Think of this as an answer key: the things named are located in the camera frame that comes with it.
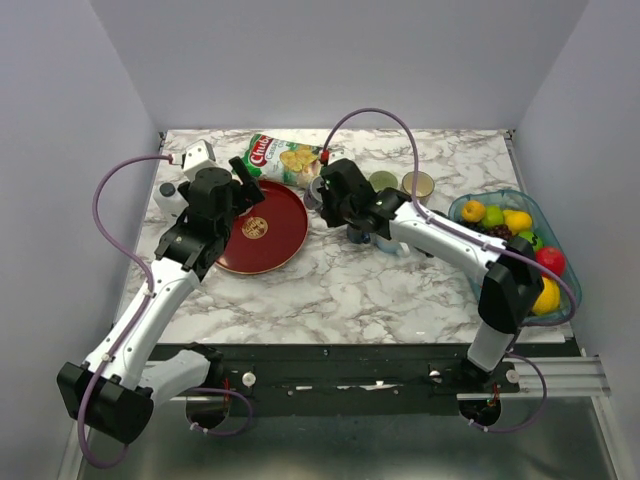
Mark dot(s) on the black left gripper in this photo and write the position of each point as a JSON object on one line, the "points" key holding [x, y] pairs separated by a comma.
{"points": [[248, 195]]}

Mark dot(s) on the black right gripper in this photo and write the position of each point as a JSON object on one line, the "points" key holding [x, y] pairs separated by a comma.
{"points": [[331, 218]]}

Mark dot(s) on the grey blue mug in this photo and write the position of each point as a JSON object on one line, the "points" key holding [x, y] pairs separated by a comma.
{"points": [[312, 198]]}

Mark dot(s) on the light green mug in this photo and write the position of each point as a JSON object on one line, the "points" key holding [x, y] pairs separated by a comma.
{"points": [[380, 180]]}

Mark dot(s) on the dark blue mug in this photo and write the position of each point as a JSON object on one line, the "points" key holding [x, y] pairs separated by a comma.
{"points": [[357, 236]]}

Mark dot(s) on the light blue white mug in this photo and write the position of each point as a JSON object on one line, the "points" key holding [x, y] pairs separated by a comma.
{"points": [[392, 247]]}

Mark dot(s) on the cream mug with black rim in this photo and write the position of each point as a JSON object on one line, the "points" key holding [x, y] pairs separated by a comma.
{"points": [[419, 183]]}

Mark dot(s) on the dark grey mug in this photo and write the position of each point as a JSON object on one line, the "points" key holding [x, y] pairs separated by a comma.
{"points": [[440, 213]]}

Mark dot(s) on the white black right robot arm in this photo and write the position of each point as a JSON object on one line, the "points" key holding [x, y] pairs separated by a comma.
{"points": [[510, 283]]}

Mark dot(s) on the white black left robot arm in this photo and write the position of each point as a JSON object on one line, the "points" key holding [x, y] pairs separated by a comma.
{"points": [[112, 391]]}

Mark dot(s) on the red round tray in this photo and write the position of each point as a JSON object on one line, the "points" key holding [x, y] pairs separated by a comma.
{"points": [[269, 235]]}

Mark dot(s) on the green chips bag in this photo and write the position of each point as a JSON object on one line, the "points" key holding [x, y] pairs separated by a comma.
{"points": [[288, 163]]}

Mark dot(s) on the white bottle grey cap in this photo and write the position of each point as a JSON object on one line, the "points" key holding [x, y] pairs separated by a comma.
{"points": [[169, 200]]}

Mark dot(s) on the orange toy fruit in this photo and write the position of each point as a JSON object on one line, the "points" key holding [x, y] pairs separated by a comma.
{"points": [[473, 211]]}

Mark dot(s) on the green toy lime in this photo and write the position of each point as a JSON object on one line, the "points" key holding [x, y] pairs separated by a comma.
{"points": [[493, 217]]}

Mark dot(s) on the dark toy grapes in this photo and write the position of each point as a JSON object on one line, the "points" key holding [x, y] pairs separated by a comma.
{"points": [[500, 231]]}

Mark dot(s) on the yellow toy lemon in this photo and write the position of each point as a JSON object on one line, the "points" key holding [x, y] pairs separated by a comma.
{"points": [[517, 221]]}

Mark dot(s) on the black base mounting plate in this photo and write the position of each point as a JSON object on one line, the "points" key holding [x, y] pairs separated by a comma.
{"points": [[346, 380]]}

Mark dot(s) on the red toy apple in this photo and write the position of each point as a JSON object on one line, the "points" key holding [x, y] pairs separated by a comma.
{"points": [[553, 259]]}

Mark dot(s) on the yellow toy fruit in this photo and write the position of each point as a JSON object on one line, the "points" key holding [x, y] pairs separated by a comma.
{"points": [[549, 299]]}

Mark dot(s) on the teal transparent fruit container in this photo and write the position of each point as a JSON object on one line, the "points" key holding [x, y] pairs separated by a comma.
{"points": [[570, 289]]}

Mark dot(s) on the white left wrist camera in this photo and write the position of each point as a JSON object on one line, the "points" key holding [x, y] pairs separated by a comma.
{"points": [[197, 156]]}

